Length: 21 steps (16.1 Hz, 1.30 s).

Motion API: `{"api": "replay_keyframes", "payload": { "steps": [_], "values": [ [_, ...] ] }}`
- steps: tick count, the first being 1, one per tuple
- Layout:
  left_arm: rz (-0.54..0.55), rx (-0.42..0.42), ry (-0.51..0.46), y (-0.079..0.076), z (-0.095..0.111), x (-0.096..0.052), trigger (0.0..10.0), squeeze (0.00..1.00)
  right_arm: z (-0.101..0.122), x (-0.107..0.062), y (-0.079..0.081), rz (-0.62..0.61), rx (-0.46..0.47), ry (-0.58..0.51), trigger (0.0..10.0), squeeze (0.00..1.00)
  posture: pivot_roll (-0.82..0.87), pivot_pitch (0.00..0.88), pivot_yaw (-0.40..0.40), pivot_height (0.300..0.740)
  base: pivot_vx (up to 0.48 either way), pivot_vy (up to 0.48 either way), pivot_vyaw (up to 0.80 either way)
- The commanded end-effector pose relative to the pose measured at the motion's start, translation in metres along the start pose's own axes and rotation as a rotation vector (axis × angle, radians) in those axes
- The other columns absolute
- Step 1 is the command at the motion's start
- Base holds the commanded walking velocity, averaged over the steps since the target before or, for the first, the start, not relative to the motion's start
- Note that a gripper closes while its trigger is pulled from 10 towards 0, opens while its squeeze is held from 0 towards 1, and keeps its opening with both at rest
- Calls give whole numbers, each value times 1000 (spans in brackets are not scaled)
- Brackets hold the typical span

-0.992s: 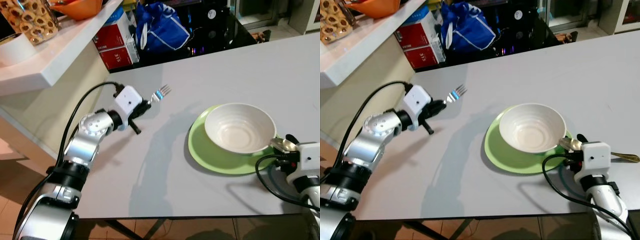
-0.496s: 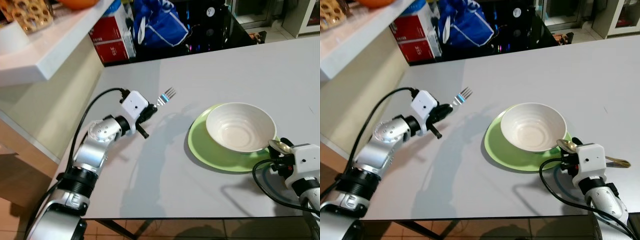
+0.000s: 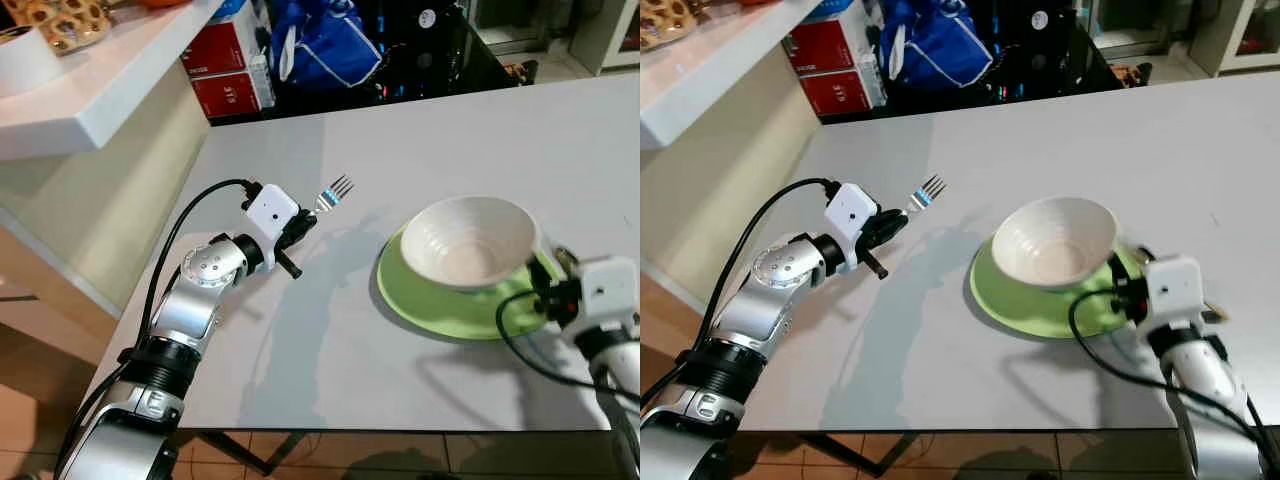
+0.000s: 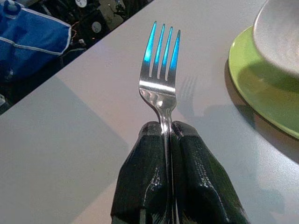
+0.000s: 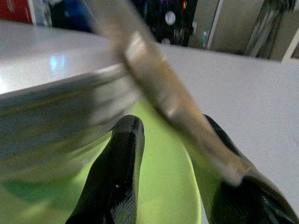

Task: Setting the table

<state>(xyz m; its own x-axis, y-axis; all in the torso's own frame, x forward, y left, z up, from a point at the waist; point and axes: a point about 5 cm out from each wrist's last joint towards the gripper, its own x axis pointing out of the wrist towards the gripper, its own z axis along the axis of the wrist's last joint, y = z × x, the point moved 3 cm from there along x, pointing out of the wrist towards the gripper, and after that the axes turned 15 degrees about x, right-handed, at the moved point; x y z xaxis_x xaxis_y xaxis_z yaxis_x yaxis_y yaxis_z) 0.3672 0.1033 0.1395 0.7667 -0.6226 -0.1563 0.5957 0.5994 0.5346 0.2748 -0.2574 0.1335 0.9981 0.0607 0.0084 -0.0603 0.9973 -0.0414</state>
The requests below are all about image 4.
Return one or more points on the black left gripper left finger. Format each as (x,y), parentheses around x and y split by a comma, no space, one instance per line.
(140,175)

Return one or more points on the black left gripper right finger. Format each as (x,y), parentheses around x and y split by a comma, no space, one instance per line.
(201,182)

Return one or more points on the silver metal fork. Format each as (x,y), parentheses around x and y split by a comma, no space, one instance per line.
(157,93)

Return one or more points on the green plate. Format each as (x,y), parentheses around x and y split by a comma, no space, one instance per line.
(264,93)

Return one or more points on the pale grey bowl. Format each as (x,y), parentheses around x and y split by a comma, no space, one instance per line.
(278,35)

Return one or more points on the blue fabric bag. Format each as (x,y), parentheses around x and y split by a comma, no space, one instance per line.
(30,42)

